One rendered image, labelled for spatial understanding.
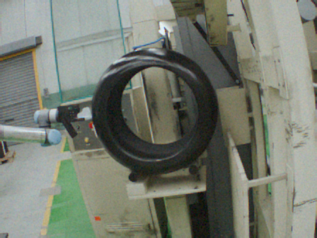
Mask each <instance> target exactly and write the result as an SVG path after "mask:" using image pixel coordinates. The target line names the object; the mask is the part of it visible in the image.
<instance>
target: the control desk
mask: <svg viewBox="0 0 317 238"><path fill-rule="evenodd" d="M92 100H93V97H88V98H82V99H79V100H75V101H70V102H67V103H62V104H60V105H61V106H68V105H71V104H79V107H80V112H79V113H81V112H82V111H83V108H85V107H89V109H90V112H91V106H92ZM122 113H123V115H124V118H125V121H126V123H127V125H128V128H129V129H130V130H131V131H132V132H133V133H134V134H136V135H137V136H138V137H140V138H142V139H143V140H146V141H147V142H151V143H153V142H152V137H151V131H150V127H149V119H148V115H147V111H146V101H145V96H144V90H143V86H138V87H133V88H132V89H130V90H125V91H124V93H123V95H122ZM71 124H72V125H73V128H74V129H75V131H76V132H77V136H76V137H74V138H71V136H70V135H69V133H68V132H67V129H65V131H66V134H67V139H68V143H69V148H70V151H71V157H72V160H73V163H74V167H75V170H76V175H77V179H78V181H79V186H80V189H81V193H82V196H83V199H84V202H85V205H86V209H87V212H88V215H89V217H90V220H91V224H92V227H93V229H94V232H95V234H96V238H166V235H167V232H168V227H167V224H168V216H167V212H166V207H165V203H164V200H163V197H160V198H143V199H138V200H132V199H131V200H130V199H129V196H128V192H127V187H126V185H127V183H128V182H129V173H131V171H132V170H131V169H128V168H127V167H125V166H123V165H121V164H120V163H118V162H117V161H115V160H114V159H113V158H112V157H111V156H110V155H109V154H108V153H107V152H106V150H105V149H104V148H103V147H102V145H101V144H100V142H99V141H98V138H97V137H96V134H95V131H94V129H93V123H92V120H85V121H79V122H75V123H71ZM96 216H99V217H100V220H101V221H99V220H95V218H94V217H96Z"/></svg>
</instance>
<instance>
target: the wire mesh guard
mask: <svg viewBox="0 0 317 238"><path fill-rule="evenodd" d="M226 134H227V135H228V138H229V147H227V149H228V153H229V166H230V167H229V169H230V174H231V175H230V178H231V193H232V195H231V197H232V204H233V206H232V208H233V219H234V220H233V222H234V226H235V227H234V228H235V230H234V235H235V236H234V237H235V238H249V222H248V221H249V218H248V217H249V214H248V212H249V211H248V179H247V177H246V174H245V171H244V169H243V165H242V163H241V159H240V157H239V154H238V152H237V151H238V150H237V148H236V145H235V143H234V141H233V137H232V135H231V133H230V129H226ZM241 185H242V187H241Z"/></svg>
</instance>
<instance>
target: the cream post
mask: <svg viewBox="0 0 317 238"><path fill-rule="evenodd" d="M129 7H130V11H131V17H132V18H131V19H132V25H133V29H134V38H135V41H136V45H137V46H138V45H143V44H148V43H152V42H153V41H155V40H158V39H159V38H160V37H161V36H160V33H159V27H158V23H157V20H156V11H155V8H154V3H153V0H129ZM145 47H162V43H161V40H160V41H158V42H157V43H153V44H151V45H147V46H144V47H140V48H145ZM140 48H137V49H140ZM141 75H142V81H143V85H144V93H145V96H146V107H147V110H148V115H149V122H150V126H151V133H152V137H153V141H154V143H155V144H167V143H170V142H175V141H176V140H179V138H178V131H177V127H176V122H175V115H174V110H173V103H172V99H171V91H170V87H169V83H168V76H167V71H166V69H161V68H157V67H152V68H148V69H144V70H142V71H141ZM164 200H165V205H166V209H167V213H168V220H169V222H170V226H171V235H172V238H194V234H193V228H192V220H191V216H190V215H191V214H190V208H189V201H188V195H187V194H182V195H172V196H165V197H164Z"/></svg>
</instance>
